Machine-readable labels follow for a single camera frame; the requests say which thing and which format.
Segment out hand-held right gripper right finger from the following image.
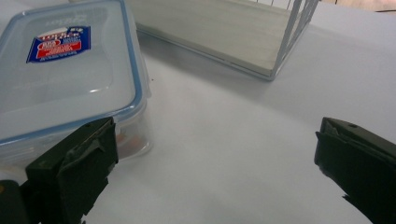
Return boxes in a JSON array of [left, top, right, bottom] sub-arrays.
[[313, 117, 396, 224]]

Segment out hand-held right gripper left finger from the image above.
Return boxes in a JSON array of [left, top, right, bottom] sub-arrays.
[[21, 117, 120, 224]]

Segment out clear lidded food container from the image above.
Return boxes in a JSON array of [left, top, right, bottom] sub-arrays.
[[0, 0, 154, 185]]

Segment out white wire rack with shelves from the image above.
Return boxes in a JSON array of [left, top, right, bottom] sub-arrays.
[[125, 0, 321, 82]]

